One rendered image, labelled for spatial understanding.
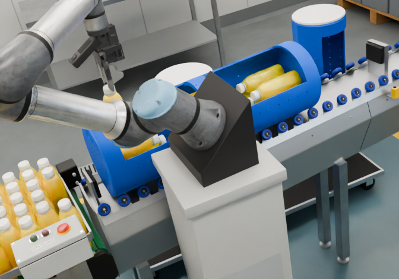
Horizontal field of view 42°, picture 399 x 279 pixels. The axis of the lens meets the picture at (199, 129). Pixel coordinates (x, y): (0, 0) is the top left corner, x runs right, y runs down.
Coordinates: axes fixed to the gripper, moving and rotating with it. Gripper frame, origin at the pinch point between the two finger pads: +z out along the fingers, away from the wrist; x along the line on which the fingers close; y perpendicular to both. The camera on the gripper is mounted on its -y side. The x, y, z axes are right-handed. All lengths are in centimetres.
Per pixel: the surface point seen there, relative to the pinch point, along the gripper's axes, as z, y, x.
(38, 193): 23.4, -33.6, -6.4
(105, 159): 17.8, -10.8, -13.0
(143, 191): 36.9, -1.4, -11.7
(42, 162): 23.5, -28.1, 10.6
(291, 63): 21, 75, 2
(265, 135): 37, 50, -12
